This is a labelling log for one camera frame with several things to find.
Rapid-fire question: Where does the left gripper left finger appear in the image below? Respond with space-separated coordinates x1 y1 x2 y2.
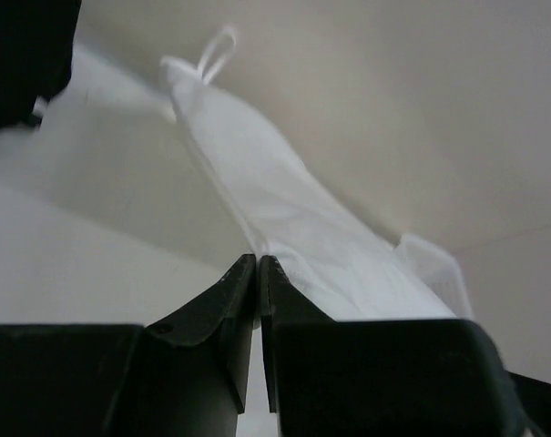
0 255 256 436

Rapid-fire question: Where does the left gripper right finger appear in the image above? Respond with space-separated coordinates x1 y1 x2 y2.
259 257 526 436

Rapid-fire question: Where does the white tank top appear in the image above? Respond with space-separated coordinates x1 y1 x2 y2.
160 26 474 320

